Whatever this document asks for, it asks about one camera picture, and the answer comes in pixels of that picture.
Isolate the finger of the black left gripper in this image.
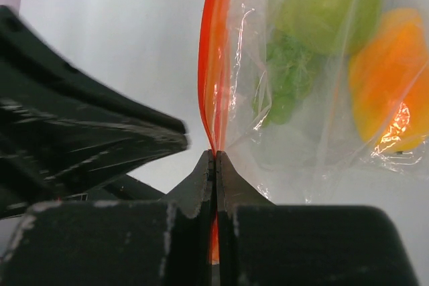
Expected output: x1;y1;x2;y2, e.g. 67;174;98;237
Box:
1;98;188;218
1;5;186;135

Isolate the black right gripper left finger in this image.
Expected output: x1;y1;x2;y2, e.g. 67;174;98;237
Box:
1;151;214;285

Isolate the orange fake peach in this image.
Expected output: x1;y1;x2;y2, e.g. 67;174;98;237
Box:
349;8;428;153

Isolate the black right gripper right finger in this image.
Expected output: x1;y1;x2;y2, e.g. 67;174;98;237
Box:
216;151;418;285

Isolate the clear zip top bag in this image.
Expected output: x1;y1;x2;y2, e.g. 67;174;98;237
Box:
196;0;429;263

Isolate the light green fake pear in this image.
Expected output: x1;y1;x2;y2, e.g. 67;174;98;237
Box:
273;0;383;54

